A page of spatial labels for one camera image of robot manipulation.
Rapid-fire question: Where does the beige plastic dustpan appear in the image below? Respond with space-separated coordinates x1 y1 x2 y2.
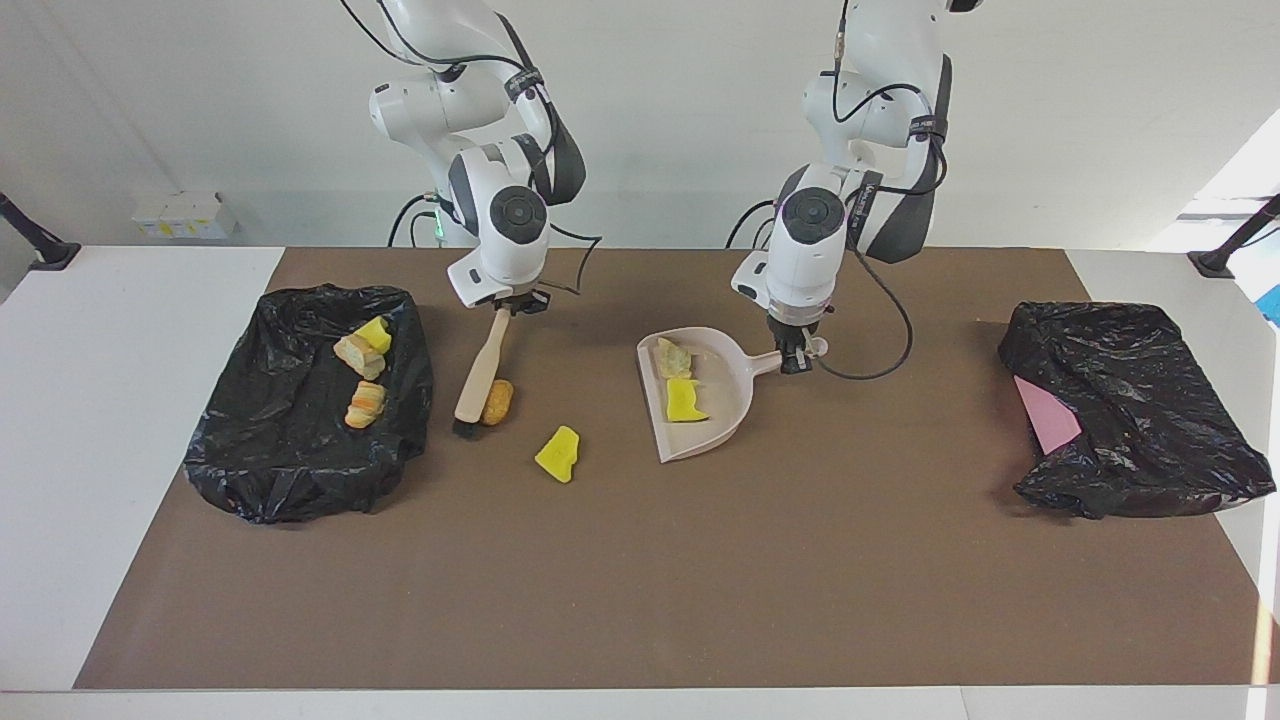
637 327 829 464

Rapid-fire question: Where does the beige hand brush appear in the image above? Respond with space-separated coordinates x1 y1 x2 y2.
452 308 513 442

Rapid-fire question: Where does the striped croissant bread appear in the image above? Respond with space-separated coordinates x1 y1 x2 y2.
345 381 387 430

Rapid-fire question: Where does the black bag lined bin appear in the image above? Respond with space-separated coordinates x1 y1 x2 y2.
183 284 435 525

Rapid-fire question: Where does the black trash bag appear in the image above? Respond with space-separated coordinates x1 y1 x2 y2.
998 300 1277 521

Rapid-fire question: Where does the pink box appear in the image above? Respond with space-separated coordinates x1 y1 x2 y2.
1013 375 1083 457

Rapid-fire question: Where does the brown table mat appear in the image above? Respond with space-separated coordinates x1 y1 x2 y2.
75 247 1263 691

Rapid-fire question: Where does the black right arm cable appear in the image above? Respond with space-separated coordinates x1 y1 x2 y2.
340 0 603 297

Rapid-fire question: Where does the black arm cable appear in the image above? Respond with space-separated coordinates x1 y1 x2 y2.
812 0 948 381
340 0 603 297

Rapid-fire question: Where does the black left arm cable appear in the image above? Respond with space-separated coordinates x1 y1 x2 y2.
812 0 948 381

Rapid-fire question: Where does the black left base cable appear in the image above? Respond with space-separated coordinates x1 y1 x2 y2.
725 198 776 249

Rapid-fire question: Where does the black base cable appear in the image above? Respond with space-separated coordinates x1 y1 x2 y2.
388 193 446 249
725 198 776 249

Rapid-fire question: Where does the black right base cable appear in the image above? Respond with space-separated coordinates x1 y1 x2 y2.
388 193 446 249

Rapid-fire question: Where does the white wall socket box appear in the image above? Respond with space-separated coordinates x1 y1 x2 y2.
132 192 238 241

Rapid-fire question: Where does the black camera stand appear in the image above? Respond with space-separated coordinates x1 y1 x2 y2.
1187 193 1280 279
0 192 81 272

